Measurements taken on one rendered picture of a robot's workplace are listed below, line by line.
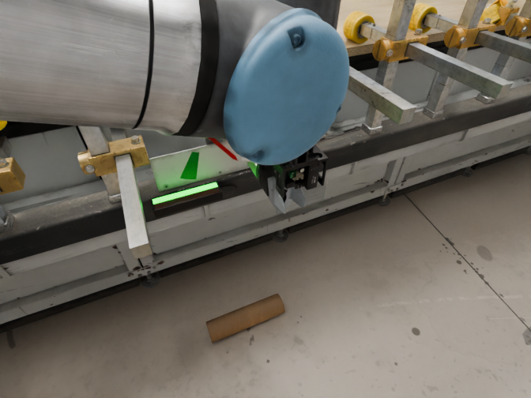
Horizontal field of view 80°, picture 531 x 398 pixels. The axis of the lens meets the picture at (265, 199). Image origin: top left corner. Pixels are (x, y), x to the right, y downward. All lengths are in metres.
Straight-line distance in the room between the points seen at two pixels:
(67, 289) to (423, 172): 1.73
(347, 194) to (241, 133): 1.45
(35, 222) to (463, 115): 1.29
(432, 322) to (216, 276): 0.91
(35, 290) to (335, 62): 1.39
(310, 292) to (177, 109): 1.30
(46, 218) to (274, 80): 0.76
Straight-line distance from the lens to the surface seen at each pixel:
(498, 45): 1.12
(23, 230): 0.88
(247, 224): 1.42
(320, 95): 0.20
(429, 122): 1.19
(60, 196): 1.06
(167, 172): 0.80
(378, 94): 0.67
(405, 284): 1.57
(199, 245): 1.38
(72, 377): 1.46
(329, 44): 0.19
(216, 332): 1.28
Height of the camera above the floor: 1.23
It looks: 44 degrees down
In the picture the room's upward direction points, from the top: straight up
